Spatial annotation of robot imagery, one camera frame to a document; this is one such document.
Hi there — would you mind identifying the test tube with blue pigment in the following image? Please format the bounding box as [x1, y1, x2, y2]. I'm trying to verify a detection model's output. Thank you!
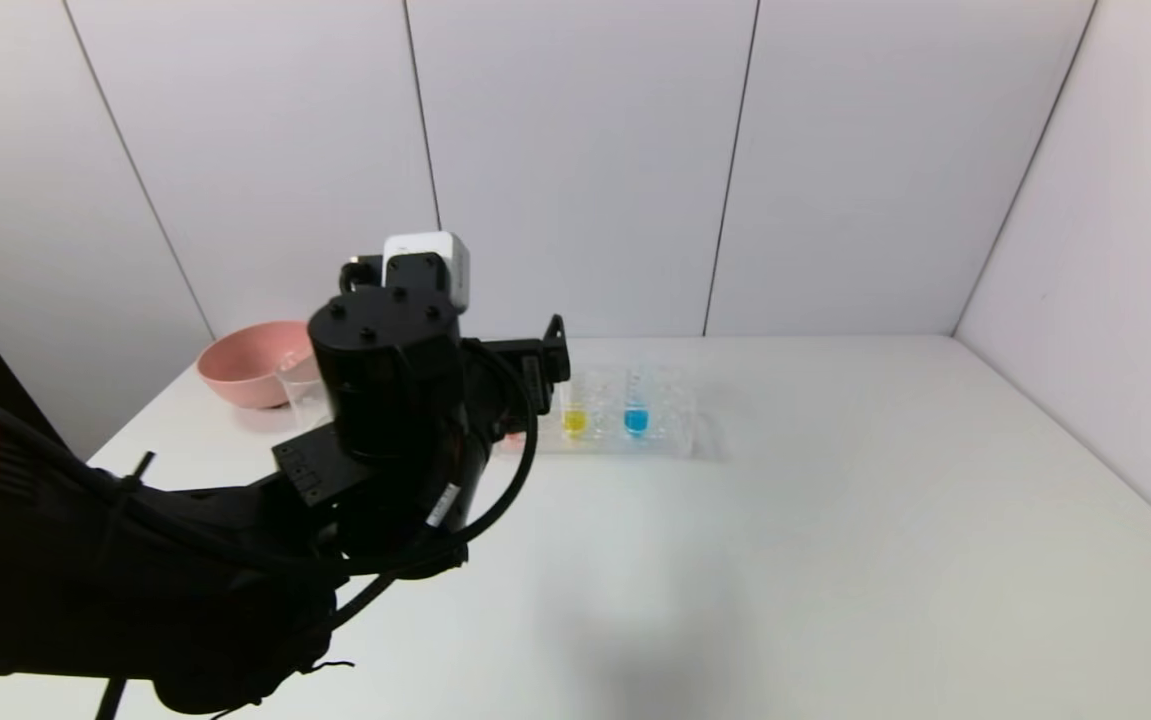
[623, 362, 654, 438]

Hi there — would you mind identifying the pink bowl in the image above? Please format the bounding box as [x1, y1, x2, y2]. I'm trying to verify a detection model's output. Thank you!
[197, 322, 321, 411]

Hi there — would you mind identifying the clear glass beaker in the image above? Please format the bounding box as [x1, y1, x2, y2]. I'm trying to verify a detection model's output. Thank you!
[278, 350, 336, 431]

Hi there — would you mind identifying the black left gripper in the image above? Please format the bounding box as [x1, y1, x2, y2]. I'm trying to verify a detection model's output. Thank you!
[463, 314, 571, 436]

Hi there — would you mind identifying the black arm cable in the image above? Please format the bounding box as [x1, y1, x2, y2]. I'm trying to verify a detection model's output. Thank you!
[0, 340, 542, 581]

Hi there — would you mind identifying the clear plastic test tube rack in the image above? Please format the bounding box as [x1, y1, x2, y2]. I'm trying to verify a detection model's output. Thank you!
[495, 365, 701, 461]

